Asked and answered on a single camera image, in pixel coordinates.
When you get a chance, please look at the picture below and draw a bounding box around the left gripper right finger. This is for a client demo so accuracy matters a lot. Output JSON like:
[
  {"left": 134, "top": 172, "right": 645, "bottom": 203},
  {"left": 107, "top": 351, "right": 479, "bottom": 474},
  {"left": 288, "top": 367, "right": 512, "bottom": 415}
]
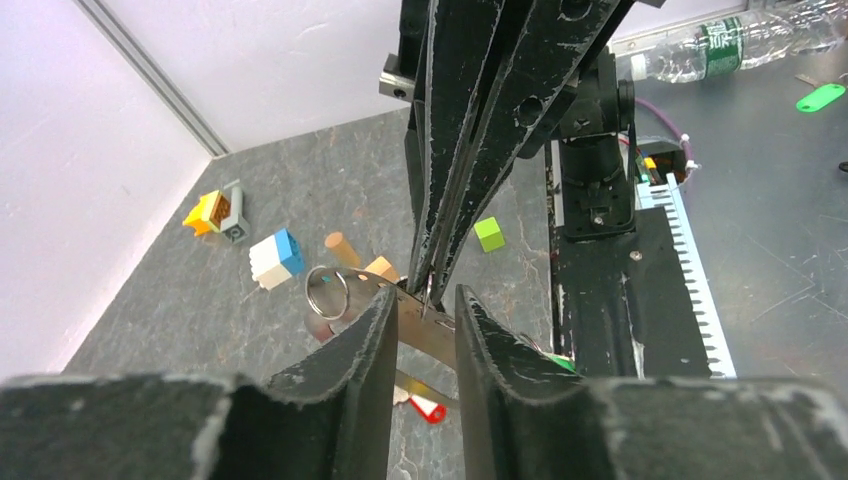
[{"left": 455, "top": 285, "right": 847, "bottom": 479}]

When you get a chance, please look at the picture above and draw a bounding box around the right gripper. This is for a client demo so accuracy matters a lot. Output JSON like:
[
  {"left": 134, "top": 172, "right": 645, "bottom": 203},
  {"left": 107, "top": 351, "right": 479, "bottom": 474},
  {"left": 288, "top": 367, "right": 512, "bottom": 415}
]
[{"left": 379, "top": 0, "right": 623, "bottom": 304}]

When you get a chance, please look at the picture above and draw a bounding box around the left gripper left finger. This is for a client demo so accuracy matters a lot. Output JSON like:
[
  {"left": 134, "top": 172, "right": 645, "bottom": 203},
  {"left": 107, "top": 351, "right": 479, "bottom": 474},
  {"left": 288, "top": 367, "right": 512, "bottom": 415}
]
[{"left": 1, "top": 288, "right": 398, "bottom": 479}]

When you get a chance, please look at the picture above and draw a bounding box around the red key tag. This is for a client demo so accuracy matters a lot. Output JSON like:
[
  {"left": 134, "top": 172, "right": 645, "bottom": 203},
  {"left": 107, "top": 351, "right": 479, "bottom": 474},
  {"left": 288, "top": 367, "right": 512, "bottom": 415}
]
[{"left": 408, "top": 395, "right": 448, "bottom": 424}]

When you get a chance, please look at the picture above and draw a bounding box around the metal keyring plate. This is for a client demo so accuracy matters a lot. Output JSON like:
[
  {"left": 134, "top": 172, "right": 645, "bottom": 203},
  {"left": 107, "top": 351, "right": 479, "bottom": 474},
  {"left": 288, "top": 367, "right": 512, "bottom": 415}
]
[{"left": 305, "top": 266, "right": 456, "bottom": 369}]

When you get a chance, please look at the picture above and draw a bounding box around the silver split ring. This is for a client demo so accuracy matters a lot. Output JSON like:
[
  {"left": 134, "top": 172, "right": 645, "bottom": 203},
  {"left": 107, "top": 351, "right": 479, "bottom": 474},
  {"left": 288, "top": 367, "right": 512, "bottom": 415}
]
[{"left": 304, "top": 264, "right": 351, "bottom": 323}]

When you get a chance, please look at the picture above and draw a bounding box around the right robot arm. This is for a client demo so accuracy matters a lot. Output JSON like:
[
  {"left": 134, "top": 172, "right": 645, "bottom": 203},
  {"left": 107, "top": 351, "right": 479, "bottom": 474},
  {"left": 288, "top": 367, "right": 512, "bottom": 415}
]
[{"left": 384, "top": 1, "right": 635, "bottom": 303}]

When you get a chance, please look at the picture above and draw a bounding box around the green key tag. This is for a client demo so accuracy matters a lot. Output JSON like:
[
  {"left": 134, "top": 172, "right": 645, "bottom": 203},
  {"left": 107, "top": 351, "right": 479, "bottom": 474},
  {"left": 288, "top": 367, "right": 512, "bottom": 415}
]
[{"left": 546, "top": 353, "right": 576, "bottom": 373}]

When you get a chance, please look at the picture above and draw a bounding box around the orange wooden block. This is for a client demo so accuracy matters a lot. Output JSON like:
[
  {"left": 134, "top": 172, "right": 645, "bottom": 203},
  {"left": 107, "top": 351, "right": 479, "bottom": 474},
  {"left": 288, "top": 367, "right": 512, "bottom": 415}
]
[{"left": 365, "top": 256, "right": 400, "bottom": 283}]

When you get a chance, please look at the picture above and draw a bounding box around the white blue lego block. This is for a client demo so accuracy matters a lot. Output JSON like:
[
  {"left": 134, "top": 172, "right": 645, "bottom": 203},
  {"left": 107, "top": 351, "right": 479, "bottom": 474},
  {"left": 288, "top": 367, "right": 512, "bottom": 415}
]
[{"left": 248, "top": 228, "right": 306, "bottom": 290}]

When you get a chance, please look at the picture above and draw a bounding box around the tan wooden cylinder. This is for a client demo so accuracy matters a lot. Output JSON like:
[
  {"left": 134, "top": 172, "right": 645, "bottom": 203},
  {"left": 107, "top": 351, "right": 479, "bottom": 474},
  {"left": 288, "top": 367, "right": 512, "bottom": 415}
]
[{"left": 324, "top": 231, "right": 362, "bottom": 268}]

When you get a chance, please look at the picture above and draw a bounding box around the small green cube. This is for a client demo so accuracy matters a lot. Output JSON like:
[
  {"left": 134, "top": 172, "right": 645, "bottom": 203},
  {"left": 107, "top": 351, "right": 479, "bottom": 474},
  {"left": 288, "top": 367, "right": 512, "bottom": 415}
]
[{"left": 473, "top": 217, "right": 506, "bottom": 253}]

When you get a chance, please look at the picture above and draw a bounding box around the grey lego piece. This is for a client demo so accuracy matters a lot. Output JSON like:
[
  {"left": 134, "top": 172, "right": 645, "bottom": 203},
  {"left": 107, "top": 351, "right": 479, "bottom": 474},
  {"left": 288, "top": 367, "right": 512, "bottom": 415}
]
[{"left": 221, "top": 179, "right": 252, "bottom": 244}]

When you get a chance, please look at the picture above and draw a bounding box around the plastic water bottle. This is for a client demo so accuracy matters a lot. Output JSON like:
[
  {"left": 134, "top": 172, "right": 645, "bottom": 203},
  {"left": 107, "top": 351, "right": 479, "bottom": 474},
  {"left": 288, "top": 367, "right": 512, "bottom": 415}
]
[{"left": 618, "top": 1, "right": 847, "bottom": 84}]

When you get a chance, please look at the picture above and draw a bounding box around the spare key bunch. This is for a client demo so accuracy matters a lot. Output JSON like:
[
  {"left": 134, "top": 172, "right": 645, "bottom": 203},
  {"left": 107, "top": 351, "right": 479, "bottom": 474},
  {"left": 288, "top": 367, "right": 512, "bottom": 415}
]
[{"left": 795, "top": 73, "right": 847, "bottom": 114}]

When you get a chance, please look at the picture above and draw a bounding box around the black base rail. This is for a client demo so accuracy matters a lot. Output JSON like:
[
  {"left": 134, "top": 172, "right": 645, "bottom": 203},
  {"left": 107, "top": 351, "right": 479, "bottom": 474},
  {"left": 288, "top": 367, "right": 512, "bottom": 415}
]
[{"left": 546, "top": 142, "right": 713, "bottom": 380}]

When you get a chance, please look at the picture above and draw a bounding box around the white cable duct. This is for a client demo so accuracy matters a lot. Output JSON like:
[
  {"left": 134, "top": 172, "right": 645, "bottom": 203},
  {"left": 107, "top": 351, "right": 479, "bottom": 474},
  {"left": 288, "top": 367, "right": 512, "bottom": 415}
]
[{"left": 636, "top": 174, "right": 737, "bottom": 379}]

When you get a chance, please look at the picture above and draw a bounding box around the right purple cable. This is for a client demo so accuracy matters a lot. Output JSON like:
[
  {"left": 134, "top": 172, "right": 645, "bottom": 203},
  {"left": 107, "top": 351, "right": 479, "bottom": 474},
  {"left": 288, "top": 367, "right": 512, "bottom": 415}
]
[{"left": 632, "top": 97, "right": 700, "bottom": 193}]

